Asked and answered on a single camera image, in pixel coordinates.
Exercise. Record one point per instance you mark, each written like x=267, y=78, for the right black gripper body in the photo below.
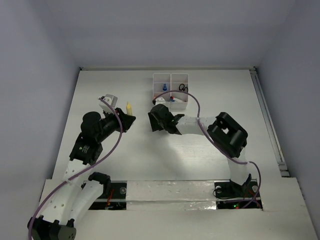
x=156, y=124

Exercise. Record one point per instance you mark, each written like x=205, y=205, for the cream glue stick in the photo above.
x=129, y=110

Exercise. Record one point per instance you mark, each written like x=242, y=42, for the white organizer right column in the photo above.
x=176, y=80

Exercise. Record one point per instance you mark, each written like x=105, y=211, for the black handled scissors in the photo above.
x=182, y=87

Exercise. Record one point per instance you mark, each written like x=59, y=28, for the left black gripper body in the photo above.
x=111, y=123

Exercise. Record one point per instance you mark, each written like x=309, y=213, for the red capped white marker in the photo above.
x=177, y=100

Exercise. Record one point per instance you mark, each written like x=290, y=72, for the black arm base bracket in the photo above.
x=228, y=189

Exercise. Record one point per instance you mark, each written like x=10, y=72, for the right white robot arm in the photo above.
x=222, y=131

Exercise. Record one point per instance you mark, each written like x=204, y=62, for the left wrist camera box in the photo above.
x=109, y=102

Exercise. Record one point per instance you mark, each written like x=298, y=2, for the blue capped clear bottle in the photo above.
x=164, y=87

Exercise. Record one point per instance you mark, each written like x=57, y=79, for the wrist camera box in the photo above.
x=159, y=100
x=109, y=102

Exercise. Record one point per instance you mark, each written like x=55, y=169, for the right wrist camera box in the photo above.
x=159, y=100

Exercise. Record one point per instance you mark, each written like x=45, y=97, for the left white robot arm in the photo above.
x=62, y=210

